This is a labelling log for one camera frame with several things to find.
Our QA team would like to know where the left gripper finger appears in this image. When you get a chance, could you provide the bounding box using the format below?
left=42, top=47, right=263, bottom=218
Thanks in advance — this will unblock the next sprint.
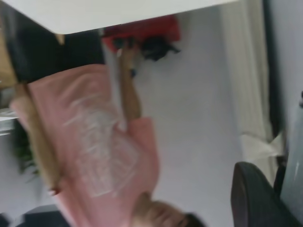
left=231, top=161, right=303, bottom=227

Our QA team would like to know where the person hand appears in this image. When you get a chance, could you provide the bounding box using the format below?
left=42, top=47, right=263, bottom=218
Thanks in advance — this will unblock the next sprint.
left=116, top=39, right=139, bottom=59

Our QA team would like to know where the white pleated curtain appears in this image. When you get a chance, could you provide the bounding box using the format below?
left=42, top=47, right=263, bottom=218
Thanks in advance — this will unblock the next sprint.
left=221, top=0, right=286, bottom=164

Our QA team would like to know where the black vertical pole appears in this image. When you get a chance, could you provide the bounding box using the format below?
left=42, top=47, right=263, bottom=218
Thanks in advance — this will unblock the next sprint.
left=262, top=0, right=281, bottom=139

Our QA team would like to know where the person in pink shirt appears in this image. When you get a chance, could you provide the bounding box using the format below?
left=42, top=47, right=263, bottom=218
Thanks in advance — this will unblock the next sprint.
left=6, top=29, right=209, bottom=227

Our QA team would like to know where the black crumpled bag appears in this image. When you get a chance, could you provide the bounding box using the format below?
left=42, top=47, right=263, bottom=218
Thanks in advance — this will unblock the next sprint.
left=141, top=36, right=182, bottom=62

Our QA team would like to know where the red box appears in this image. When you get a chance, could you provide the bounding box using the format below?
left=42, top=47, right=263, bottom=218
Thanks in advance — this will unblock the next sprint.
left=101, top=14, right=182, bottom=52

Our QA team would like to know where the green plant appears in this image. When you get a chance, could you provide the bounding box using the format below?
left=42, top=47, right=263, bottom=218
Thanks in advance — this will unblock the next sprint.
left=11, top=125, right=42, bottom=183

